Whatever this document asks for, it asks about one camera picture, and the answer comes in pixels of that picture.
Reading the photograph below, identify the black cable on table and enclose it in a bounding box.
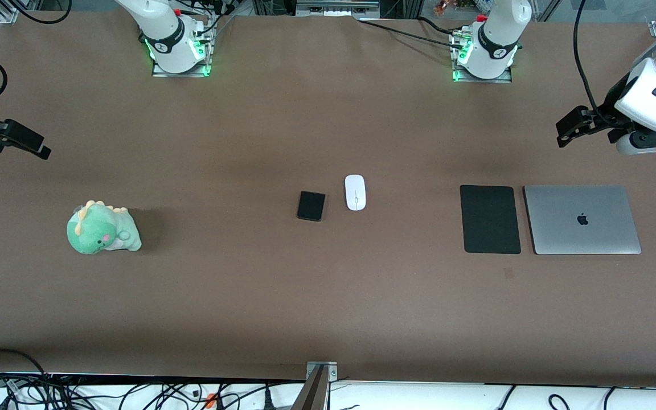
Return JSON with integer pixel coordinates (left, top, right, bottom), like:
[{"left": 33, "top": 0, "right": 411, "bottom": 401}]
[
  {"left": 359, "top": 20, "right": 457, "bottom": 51},
  {"left": 418, "top": 16, "right": 461, "bottom": 36}
]

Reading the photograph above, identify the green dinosaur plush toy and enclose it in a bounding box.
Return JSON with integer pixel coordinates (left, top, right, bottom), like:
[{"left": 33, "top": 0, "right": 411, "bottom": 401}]
[{"left": 66, "top": 200, "right": 142, "bottom": 255}]

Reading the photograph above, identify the white computer mouse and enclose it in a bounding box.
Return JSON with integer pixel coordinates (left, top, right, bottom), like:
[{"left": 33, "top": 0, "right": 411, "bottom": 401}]
[{"left": 345, "top": 174, "right": 367, "bottom": 212}]

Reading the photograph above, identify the aluminium frame crossbar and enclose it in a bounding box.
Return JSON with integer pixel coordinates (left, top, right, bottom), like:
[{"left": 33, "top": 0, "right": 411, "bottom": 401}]
[{"left": 296, "top": 0, "right": 381, "bottom": 18}]

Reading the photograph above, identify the black smartphone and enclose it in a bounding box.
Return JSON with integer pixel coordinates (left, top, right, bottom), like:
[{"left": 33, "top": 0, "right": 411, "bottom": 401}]
[{"left": 297, "top": 191, "right": 326, "bottom": 222}]

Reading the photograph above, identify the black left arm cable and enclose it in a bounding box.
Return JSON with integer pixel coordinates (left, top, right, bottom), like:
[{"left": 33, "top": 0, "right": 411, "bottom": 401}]
[{"left": 573, "top": 0, "right": 617, "bottom": 124}]

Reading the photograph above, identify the black mouse pad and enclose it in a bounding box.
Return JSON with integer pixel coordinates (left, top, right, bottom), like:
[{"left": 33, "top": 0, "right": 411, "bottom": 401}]
[{"left": 460, "top": 184, "right": 522, "bottom": 255}]

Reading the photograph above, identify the black looping cable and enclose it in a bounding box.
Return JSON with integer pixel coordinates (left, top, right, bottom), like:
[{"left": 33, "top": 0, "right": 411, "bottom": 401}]
[{"left": 12, "top": 0, "right": 73, "bottom": 25}]

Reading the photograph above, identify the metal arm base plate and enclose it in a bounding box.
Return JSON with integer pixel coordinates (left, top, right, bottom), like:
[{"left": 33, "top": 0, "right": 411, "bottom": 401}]
[
  {"left": 151, "top": 54, "right": 211, "bottom": 78},
  {"left": 452, "top": 28, "right": 514, "bottom": 84}
]

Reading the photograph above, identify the silver laptop with apple logo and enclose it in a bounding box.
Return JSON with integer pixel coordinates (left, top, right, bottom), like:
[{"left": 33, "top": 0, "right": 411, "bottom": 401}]
[{"left": 523, "top": 184, "right": 642, "bottom": 256}]

